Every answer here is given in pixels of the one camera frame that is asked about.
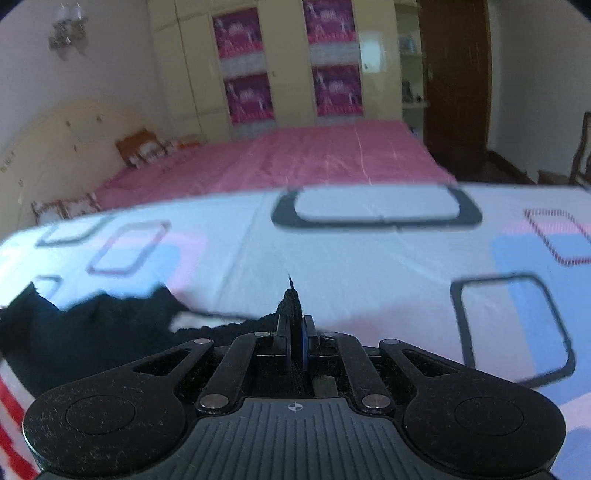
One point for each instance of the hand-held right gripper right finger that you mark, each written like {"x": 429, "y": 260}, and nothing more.
{"x": 304, "y": 341}

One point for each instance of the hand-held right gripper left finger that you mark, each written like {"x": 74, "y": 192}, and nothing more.
{"x": 287, "y": 341}

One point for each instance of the striped knit sweater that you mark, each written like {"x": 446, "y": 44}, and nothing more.
{"x": 92, "y": 332}

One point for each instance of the patterned white bed sheet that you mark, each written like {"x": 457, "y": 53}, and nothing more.
{"x": 369, "y": 277}

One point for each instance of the pink bed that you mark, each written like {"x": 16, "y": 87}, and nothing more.
{"x": 300, "y": 157}

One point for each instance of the small orange pillow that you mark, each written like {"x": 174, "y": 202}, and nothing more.
{"x": 184, "y": 145}

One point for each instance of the orange and white pillow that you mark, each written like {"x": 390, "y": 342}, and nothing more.
{"x": 143, "y": 150}

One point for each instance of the white patterned pillow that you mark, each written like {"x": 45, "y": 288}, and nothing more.
{"x": 69, "y": 205}

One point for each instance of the cream wardrobe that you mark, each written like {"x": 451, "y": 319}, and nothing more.
{"x": 194, "y": 69}

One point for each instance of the brown wooden door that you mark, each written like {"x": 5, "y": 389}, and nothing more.
{"x": 457, "y": 92}

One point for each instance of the open shelf unit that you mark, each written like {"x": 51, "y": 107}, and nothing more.
{"x": 411, "y": 69}

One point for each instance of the cream headboard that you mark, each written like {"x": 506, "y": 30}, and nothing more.
{"x": 60, "y": 147}

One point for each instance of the wooden chair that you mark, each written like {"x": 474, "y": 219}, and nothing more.
{"x": 582, "y": 152}

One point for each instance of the purple wall poster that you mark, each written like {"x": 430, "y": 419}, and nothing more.
{"x": 328, "y": 18}
{"x": 249, "y": 99}
{"x": 338, "y": 90}
{"x": 235, "y": 32}

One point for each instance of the wall lamp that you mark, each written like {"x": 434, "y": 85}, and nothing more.
{"x": 67, "y": 30}

